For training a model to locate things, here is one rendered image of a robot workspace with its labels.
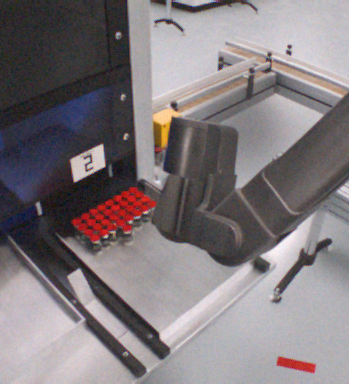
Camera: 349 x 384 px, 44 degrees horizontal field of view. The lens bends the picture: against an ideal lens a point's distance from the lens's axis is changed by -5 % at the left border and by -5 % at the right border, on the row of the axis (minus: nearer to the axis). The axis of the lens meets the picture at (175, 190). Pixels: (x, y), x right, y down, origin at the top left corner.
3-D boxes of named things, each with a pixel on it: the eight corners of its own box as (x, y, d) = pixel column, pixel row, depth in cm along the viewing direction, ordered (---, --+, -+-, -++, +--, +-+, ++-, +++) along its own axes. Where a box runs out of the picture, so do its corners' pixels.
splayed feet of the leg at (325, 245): (264, 298, 193) (268, 278, 184) (322, 241, 220) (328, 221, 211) (278, 308, 188) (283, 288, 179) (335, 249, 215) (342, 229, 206)
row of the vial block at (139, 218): (90, 252, 95) (87, 237, 92) (153, 214, 104) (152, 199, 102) (96, 257, 94) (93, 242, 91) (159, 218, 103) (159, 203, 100)
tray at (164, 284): (57, 244, 97) (54, 232, 95) (146, 193, 111) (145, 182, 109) (160, 343, 78) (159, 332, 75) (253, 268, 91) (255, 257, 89)
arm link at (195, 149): (233, 263, 39) (271, 246, 46) (259, 134, 37) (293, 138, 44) (132, 225, 46) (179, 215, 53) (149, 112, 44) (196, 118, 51)
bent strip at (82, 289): (71, 295, 86) (66, 275, 82) (83, 287, 88) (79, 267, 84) (116, 339, 78) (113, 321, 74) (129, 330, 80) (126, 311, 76)
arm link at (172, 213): (147, 240, 45) (203, 251, 45) (158, 173, 44) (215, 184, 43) (157, 223, 52) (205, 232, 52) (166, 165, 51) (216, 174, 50)
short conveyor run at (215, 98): (133, 173, 124) (130, 124, 114) (100, 151, 132) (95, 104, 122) (277, 97, 161) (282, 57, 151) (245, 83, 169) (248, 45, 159)
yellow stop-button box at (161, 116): (143, 138, 116) (142, 114, 111) (164, 128, 120) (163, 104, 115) (163, 149, 112) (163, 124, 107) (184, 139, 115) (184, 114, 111)
